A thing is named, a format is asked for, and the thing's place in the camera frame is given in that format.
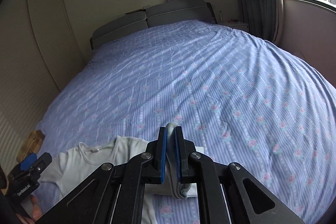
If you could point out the grey padded headboard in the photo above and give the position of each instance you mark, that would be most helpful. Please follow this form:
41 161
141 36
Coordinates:
165 13

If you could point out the pale green t-shirt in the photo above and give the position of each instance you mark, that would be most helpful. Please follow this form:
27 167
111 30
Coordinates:
169 202

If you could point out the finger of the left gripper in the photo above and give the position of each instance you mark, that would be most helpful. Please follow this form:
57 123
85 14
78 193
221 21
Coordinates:
42 162
28 161

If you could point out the blue floral striped bedspread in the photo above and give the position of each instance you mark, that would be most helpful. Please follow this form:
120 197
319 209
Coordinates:
238 97

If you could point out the person's left hand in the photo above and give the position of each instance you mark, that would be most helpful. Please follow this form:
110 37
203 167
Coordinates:
30 204

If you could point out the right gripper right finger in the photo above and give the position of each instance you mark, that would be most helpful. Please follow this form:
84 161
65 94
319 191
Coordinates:
185 164

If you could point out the white bedside table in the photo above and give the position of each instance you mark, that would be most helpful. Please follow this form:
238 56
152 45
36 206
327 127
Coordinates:
236 25

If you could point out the cream louvered wardrobe doors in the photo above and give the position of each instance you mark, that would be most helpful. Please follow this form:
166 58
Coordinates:
39 57

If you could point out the brown plaid folded garment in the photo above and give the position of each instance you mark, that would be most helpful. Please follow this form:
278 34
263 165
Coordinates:
32 144

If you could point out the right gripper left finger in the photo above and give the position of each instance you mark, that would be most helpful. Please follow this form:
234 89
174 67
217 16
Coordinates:
155 170

